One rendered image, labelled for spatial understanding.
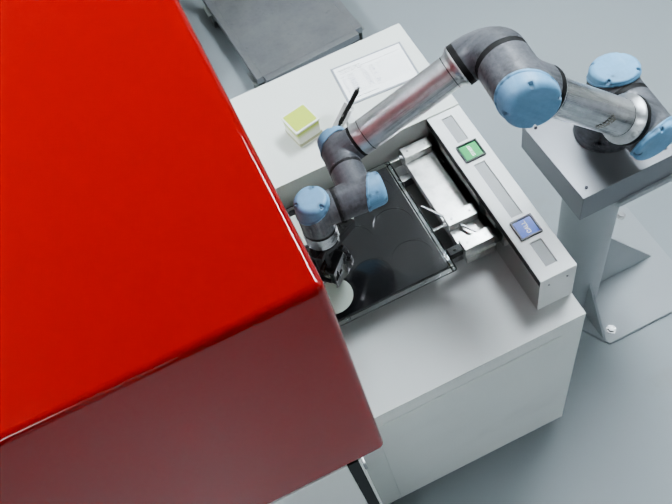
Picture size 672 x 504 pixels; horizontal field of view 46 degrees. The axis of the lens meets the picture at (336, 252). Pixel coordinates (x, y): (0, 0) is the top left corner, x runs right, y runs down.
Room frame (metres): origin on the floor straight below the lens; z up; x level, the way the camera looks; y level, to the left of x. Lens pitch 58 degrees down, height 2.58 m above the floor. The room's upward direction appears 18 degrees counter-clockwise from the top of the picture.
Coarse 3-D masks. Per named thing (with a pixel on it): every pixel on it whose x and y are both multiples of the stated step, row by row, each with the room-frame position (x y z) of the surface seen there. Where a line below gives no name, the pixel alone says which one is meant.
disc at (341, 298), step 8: (344, 280) 0.96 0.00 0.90; (328, 288) 0.95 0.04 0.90; (336, 288) 0.95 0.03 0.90; (344, 288) 0.94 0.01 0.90; (336, 296) 0.93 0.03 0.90; (344, 296) 0.92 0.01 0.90; (352, 296) 0.91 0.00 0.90; (336, 304) 0.91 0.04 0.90; (344, 304) 0.90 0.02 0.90; (336, 312) 0.89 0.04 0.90
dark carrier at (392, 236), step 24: (384, 168) 1.25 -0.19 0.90; (360, 216) 1.13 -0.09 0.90; (384, 216) 1.10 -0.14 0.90; (408, 216) 1.08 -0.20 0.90; (360, 240) 1.06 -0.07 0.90; (384, 240) 1.04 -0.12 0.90; (408, 240) 1.01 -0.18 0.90; (360, 264) 0.99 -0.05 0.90; (384, 264) 0.97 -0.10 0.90; (408, 264) 0.95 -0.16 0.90; (432, 264) 0.93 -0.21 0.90; (360, 288) 0.93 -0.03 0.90; (384, 288) 0.91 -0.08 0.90
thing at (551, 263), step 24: (432, 120) 1.30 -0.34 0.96; (456, 120) 1.28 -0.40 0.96; (456, 144) 1.20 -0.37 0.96; (480, 144) 1.18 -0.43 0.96; (480, 168) 1.11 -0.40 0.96; (504, 168) 1.09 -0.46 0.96; (480, 192) 1.04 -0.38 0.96; (504, 192) 1.02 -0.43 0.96; (504, 216) 0.96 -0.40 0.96; (528, 240) 0.88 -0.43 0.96; (552, 240) 0.86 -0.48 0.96; (528, 264) 0.82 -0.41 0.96; (552, 264) 0.80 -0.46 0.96; (576, 264) 0.78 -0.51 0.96; (552, 288) 0.77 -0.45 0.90
